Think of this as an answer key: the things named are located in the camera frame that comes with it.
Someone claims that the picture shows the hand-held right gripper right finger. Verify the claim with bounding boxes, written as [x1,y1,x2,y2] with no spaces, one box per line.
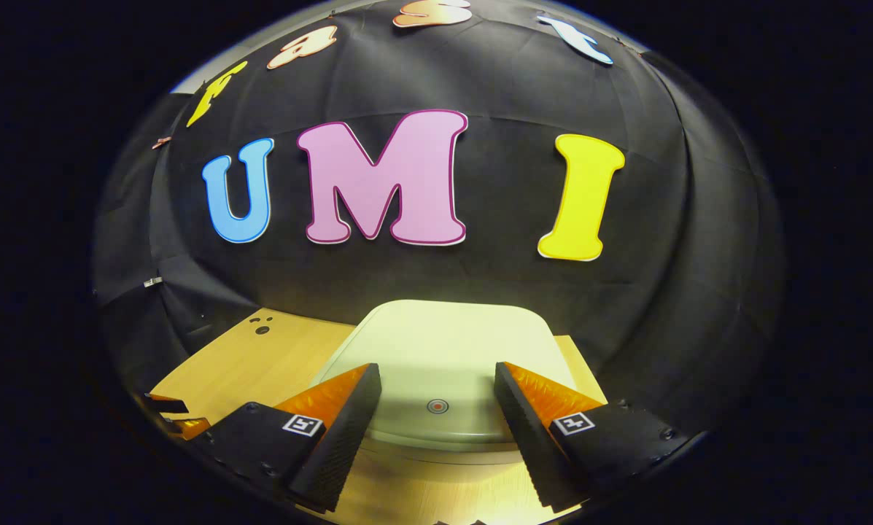
[494,361,699,513]

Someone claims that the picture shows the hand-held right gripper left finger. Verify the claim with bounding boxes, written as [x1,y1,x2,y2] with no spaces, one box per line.
[203,362,383,513]

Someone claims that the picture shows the green desktop garbage bin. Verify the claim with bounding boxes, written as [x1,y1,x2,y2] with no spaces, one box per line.
[311,299,579,467]

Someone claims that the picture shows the wooden desktop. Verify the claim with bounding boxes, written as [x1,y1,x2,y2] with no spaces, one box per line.
[148,306,608,525]

